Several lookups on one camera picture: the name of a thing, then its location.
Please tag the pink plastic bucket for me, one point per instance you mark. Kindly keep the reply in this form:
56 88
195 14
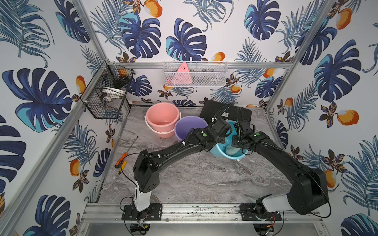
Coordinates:
161 119

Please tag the orange handled screwdriver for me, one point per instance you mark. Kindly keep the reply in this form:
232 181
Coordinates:
120 161

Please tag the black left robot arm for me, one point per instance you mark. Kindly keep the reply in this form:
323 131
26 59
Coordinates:
148 165

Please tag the aluminium front rail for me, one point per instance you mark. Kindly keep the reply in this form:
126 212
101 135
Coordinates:
190 213

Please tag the yellow handled screwdriver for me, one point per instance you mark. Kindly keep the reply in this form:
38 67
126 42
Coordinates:
122 165

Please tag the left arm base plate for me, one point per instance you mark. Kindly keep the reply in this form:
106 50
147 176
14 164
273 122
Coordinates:
141 212

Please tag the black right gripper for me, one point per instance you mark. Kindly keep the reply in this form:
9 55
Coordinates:
234 141

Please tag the purple plastic bucket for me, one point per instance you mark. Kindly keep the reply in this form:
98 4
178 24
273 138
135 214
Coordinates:
185 124

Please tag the turquoise plastic bucket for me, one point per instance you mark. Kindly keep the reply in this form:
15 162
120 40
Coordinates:
219 149

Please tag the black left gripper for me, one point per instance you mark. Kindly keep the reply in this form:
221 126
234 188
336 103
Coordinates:
226 135

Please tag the black plastic tool case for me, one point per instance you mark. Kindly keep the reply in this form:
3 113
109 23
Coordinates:
213 109

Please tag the pink triangular object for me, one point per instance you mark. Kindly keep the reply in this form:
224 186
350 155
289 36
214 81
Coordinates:
182 76

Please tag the white wire shelf basket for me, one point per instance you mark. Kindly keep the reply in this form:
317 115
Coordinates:
204 74

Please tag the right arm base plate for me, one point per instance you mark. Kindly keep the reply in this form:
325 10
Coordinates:
257 212

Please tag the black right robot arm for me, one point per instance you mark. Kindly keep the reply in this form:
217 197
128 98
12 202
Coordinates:
308 186

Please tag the black wire basket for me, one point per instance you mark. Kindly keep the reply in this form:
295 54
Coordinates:
108 90

